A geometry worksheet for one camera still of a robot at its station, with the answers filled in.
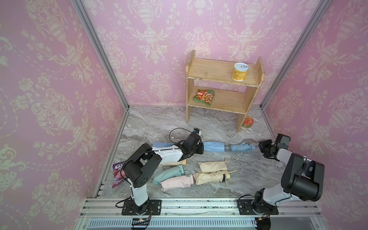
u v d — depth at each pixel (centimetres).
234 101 95
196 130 83
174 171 81
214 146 92
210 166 84
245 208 73
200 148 82
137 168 47
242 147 92
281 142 73
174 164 87
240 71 70
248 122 106
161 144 97
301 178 46
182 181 79
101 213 74
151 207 74
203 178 80
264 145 85
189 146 71
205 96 97
